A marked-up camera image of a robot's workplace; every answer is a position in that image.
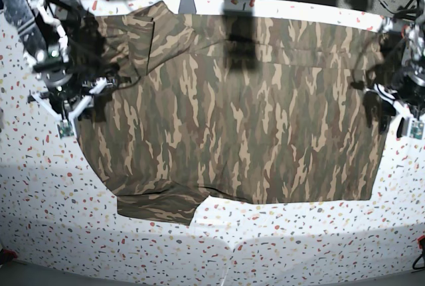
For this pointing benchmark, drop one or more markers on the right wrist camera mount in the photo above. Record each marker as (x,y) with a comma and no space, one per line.
(67,105)

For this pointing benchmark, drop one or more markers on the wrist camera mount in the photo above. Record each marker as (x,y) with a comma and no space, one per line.
(67,105)
(409,108)

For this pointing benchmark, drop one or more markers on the red clamp corner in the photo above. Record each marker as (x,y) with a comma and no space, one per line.
(6,256)
(418,264)

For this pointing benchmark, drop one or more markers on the red clamp left corner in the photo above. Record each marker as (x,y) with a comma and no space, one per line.
(6,256)

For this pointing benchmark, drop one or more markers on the red clamp right corner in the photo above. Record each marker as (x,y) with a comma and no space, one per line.
(418,264)

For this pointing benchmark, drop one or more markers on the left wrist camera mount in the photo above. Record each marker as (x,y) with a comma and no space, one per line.
(409,108)

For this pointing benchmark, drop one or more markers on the camouflage T-shirt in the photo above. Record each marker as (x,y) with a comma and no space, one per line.
(257,110)

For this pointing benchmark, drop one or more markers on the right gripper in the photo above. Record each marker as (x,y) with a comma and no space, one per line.
(54,72)

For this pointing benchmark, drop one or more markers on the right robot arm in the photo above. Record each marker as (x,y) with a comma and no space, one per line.
(66,52)

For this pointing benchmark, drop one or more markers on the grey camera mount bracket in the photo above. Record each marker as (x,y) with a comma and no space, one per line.
(187,7)

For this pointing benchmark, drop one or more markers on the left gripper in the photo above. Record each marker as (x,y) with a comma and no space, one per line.
(406,80)

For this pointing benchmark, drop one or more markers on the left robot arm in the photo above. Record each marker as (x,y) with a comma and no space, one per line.
(412,43)

